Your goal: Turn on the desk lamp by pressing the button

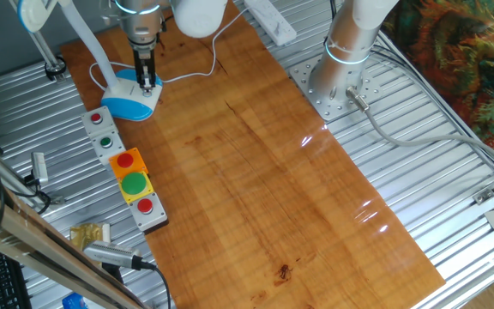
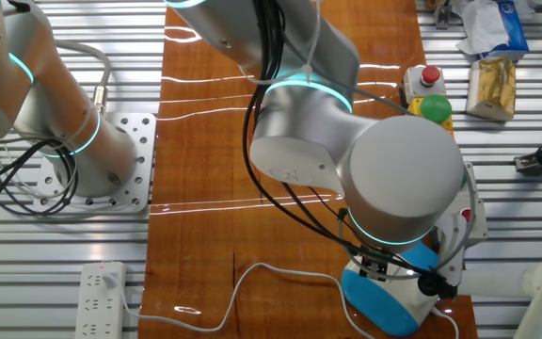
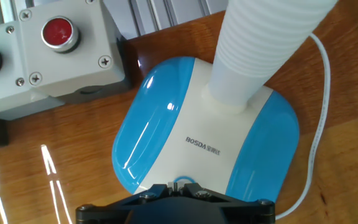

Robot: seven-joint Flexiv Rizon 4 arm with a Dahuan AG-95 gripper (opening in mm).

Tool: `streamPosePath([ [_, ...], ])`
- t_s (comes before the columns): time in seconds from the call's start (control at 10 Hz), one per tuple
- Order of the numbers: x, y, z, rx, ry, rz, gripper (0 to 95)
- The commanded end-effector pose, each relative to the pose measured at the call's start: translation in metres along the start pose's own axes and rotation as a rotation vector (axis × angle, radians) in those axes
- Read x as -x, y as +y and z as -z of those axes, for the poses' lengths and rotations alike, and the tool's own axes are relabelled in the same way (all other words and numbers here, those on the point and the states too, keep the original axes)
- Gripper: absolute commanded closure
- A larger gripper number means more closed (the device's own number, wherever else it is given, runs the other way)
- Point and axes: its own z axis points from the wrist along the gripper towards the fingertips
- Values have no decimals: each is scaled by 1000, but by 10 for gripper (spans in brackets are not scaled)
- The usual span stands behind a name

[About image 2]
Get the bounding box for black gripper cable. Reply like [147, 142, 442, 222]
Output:
[241, 0, 441, 283]

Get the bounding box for blue white tissue pack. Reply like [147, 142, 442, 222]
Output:
[455, 0, 531, 61]

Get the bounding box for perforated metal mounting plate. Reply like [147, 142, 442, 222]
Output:
[33, 111, 158, 214]

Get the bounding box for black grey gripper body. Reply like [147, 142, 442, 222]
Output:
[349, 240, 394, 265]

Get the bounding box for upright metal bracket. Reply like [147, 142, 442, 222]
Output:
[433, 0, 454, 30]

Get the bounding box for white blue desk lamp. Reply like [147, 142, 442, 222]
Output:
[340, 237, 542, 339]

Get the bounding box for white lamp power cable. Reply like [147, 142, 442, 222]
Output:
[101, 262, 460, 339]

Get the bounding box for black base cable bundle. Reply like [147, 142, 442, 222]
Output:
[0, 136, 80, 218]

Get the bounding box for wood grain table mat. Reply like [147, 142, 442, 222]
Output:
[136, 0, 480, 339]

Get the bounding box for grey two-button box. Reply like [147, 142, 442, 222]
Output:
[457, 161, 489, 247]

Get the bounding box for grey box red button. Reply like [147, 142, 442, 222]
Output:
[401, 64, 447, 107]

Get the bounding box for gold foil packet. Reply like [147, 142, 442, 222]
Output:
[465, 56, 518, 122]

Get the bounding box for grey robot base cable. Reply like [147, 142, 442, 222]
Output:
[50, 37, 113, 117]

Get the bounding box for yellow box green mushroom button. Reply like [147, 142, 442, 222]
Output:
[406, 93, 454, 134]

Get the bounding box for white power strip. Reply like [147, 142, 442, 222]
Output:
[73, 261, 129, 339]

